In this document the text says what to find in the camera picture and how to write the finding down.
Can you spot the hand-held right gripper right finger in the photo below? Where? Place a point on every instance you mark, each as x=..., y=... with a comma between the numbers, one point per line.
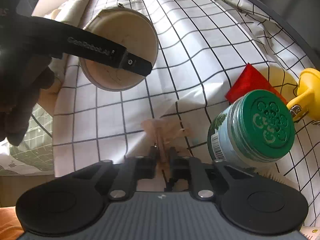
x=173, y=155

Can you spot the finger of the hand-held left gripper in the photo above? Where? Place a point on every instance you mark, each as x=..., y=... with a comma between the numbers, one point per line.
x=137, y=63

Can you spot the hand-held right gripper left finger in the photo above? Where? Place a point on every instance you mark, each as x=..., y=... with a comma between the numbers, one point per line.
x=153, y=156

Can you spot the round wooden bowl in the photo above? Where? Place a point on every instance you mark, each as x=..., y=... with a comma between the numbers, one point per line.
x=120, y=27

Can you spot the person's left hand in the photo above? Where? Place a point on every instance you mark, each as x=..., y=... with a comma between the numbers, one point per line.
x=20, y=92

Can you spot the white black checked tablecloth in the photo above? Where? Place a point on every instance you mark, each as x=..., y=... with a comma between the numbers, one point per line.
x=187, y=55

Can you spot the green lid jar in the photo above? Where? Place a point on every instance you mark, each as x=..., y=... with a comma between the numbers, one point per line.
x=270, y=122

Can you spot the bag of cotton swabs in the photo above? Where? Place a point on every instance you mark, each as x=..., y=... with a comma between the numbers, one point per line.
x=275, y=177

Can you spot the small red cup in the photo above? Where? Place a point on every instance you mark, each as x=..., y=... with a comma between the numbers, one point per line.
x=250, y=82

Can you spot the green cutting mat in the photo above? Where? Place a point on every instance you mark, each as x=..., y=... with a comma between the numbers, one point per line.
x=30, y=152

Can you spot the yellow toy cup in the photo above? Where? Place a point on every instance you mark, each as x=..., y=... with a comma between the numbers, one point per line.
x=310, y=92

